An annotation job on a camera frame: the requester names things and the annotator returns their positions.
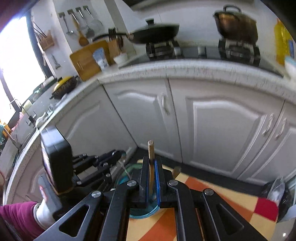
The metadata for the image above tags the teal floral utensil holder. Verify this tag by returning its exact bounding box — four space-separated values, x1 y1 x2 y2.
115 160 159 219

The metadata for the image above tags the black trash bag bin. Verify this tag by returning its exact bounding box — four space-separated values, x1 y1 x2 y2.
260 177 293 222

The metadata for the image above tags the wooden cutting board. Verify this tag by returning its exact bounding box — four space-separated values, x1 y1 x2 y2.
70 40 114 81

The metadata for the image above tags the colourful patterned table cloth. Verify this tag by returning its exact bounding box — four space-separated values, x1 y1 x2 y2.
127 168 278 240

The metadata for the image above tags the white bowl with ladle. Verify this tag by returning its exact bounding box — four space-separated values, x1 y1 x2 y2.
285 56 296 81

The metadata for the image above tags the wooden knife block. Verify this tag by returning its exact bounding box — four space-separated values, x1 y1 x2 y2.
108 28 123 64

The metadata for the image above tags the hanging kitchen utensils set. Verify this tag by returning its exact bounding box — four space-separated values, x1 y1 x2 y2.
58 4 104 51

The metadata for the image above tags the wall wooden chopstick rack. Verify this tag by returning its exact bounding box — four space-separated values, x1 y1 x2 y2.
32 22 55 51

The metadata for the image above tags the bronze stock pot with lid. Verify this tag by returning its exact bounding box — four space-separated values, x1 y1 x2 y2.
213 4 258 45

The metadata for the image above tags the wooden chopstick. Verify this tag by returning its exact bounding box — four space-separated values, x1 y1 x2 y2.
147 140 155 197
171 166 182 179

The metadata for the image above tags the black frying pan with lid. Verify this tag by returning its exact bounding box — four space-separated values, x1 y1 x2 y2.
92 19 180 44

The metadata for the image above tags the white ceramic soup spoon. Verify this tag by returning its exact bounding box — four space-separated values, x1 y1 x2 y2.
118 157 126 172

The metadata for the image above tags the small white bowl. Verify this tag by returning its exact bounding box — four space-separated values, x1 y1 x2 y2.
113 53 128 65

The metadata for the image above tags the black gas stove top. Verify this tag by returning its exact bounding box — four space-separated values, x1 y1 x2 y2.
119 38 283 77

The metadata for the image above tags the yellow cooking oil bottle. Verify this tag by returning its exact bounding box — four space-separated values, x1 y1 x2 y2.
274 19 295 65

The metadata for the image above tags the white gloved left hand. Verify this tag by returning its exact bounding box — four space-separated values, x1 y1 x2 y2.
33 199 56 230

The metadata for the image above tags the magenta sleeved forearm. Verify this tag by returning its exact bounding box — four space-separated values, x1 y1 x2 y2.
1 201 45 240

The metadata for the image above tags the white blue packet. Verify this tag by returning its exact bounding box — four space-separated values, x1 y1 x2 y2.
92 48 109 71

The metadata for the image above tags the yellow lidded casserole pot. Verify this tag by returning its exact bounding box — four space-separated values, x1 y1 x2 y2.
50 76 77 100

